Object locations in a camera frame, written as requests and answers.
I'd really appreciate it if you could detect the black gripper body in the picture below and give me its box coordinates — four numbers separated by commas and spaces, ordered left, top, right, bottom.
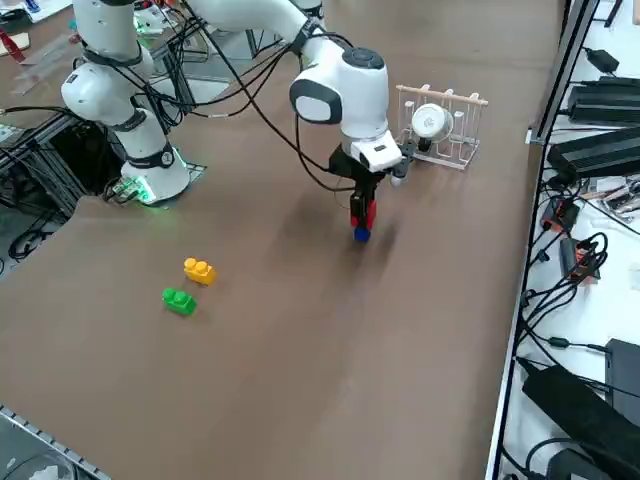
328, 145, 390, 191

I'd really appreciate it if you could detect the red wooden cube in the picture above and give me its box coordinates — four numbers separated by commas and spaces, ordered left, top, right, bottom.
349, 201, 377, 231

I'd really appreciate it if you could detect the white cup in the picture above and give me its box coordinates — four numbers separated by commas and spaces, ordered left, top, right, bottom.
410, 103, 455, 152

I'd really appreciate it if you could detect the yellow toy brick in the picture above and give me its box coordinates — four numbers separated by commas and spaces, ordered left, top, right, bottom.
183, 257, 218, 287

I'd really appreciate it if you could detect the black orange power hub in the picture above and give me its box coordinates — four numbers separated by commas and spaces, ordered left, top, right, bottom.
541, 197, 581, 234

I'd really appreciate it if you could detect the green toy brick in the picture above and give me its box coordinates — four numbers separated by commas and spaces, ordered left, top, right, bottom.
161, 287, 198, 317

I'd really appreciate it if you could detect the black orange adapter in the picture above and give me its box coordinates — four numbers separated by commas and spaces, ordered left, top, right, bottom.
558, 236, 609, 285

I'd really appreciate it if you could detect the black ribbed power supply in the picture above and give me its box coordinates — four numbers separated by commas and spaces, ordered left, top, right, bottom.
567, 77, 640, 125

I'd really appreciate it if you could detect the small black power adapter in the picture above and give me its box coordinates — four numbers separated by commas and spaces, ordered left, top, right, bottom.
584, 47, 621, 75

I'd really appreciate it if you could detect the large black power brick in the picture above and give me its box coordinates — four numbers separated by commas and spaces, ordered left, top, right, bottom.
522, 363, 640, 469

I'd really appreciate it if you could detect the black box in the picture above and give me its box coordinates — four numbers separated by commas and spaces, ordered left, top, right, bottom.
603, 338, 640, 419

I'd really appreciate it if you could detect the black device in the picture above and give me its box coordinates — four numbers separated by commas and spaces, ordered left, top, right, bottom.
544, 447, 601, 480

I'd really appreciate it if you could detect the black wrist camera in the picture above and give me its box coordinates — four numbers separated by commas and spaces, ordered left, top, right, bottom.
389, 141, 417, 189

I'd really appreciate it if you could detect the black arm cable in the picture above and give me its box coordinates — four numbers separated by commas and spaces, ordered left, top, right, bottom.
293, 112, 357, 211

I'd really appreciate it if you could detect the white wire cup rack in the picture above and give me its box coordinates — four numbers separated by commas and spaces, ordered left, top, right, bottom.
394, 83, 489, 173

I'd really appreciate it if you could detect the aluminium camera post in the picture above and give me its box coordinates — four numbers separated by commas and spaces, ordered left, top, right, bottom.
525, 0, 601, 147

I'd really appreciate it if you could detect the black cable with ferrite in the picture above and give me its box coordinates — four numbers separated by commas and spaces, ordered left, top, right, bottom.
517, 333, 609, 357

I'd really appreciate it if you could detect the grey metal rail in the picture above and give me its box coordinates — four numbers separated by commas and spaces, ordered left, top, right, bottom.
0, 403, 111, 480

